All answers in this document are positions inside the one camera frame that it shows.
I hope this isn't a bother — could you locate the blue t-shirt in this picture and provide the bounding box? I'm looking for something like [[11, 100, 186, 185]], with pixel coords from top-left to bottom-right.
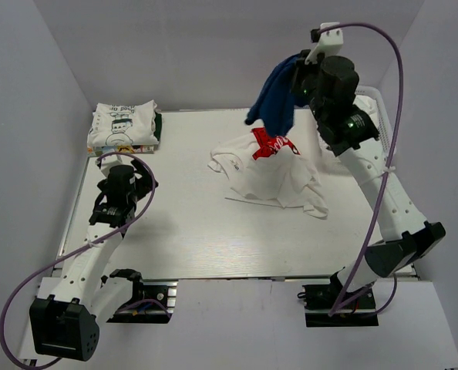
[[244, 54, 308, 137]]

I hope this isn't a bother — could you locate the white t-shirt red print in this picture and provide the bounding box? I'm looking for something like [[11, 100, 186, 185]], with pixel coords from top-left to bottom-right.
[[208, 127, 328, 219]]

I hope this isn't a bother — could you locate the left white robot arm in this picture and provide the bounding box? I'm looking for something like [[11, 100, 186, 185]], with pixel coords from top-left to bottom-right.
[[29, 153, 158, 362]]

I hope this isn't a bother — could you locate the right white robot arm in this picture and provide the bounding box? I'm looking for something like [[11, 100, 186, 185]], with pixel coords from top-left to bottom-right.
[[291, 22, 446, 313]]

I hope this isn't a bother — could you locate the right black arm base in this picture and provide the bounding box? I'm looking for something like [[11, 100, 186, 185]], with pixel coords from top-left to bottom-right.
[[297, 284, 379, 328]]

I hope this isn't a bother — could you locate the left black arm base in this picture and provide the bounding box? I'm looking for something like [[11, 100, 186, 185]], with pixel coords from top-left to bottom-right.
[[101, 269, 177, 324]]

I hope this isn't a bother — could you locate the white plastic basket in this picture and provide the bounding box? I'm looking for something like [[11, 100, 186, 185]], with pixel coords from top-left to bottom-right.
[[354, 86, 392, 154]]

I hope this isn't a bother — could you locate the folded colourful print t-shirt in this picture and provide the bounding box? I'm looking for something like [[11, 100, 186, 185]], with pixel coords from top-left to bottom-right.
[[87, 144, 159, 157]]

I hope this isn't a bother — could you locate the folded dark green t-shirt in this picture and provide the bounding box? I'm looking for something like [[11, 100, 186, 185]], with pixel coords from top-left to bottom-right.
[[153, 112, 163, 143]]

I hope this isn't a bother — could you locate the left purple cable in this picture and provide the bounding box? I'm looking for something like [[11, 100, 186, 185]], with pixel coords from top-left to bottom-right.
[[2, 152, 157, 366]]

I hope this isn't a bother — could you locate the purple cable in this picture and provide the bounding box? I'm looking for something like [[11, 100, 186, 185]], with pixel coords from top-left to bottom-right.
[[2, 152, 157, 366], [317, 22, 403, 318]]

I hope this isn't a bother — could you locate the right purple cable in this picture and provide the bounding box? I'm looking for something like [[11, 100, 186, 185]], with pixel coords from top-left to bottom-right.
[[317, 22, 403, 318]]

